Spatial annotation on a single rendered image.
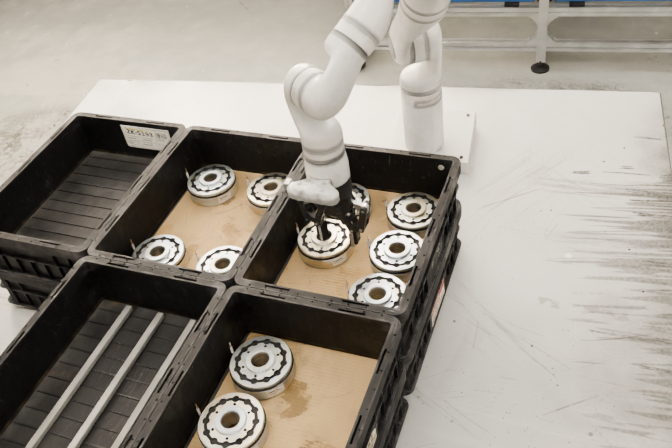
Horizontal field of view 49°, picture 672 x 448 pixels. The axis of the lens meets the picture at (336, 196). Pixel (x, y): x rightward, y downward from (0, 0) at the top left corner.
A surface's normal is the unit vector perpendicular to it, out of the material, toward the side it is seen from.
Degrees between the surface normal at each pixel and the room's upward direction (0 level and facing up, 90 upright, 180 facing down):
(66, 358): 0
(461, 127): 4
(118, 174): 0
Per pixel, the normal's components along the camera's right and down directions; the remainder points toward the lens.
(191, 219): -0.13, -0.75
